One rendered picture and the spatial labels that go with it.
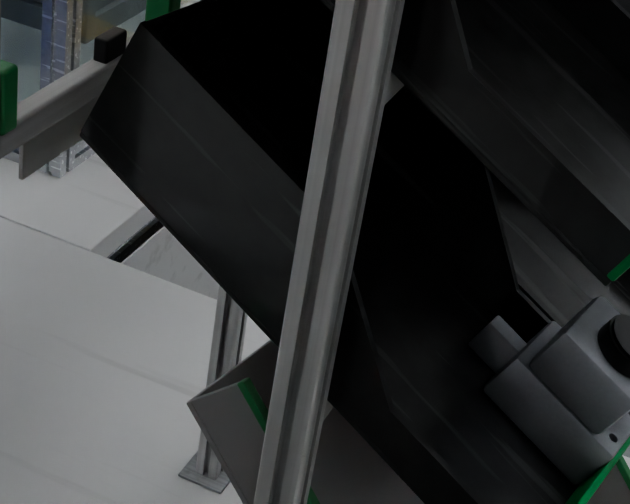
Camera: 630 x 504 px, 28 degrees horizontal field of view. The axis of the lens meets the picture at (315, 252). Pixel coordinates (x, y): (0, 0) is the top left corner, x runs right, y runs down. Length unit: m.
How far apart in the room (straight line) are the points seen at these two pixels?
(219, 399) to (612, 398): 0.18
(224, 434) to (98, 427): 0.49
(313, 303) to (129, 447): 0.59
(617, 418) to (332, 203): 0.19
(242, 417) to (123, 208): 0.81
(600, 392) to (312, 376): 0.14
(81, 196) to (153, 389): 0.34
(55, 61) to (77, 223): 0.17
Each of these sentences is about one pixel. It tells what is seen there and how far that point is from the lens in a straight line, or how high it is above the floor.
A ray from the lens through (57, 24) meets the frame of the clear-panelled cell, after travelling 1.36.
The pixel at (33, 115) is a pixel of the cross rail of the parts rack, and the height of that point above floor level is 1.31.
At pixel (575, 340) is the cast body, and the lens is 0.58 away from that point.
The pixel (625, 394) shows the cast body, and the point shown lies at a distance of 0.58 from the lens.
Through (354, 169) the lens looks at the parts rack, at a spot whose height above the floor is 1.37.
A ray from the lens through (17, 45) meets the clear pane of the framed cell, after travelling 1.42.
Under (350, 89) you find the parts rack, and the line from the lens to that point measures 0.46.
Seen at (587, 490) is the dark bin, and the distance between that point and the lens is 0.59.
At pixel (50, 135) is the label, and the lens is 0.64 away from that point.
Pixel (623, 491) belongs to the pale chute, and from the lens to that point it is 0.87.
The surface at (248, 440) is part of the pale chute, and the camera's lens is 0.61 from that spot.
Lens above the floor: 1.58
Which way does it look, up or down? 32 degrees down
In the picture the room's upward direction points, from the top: 10 degrees clockwise
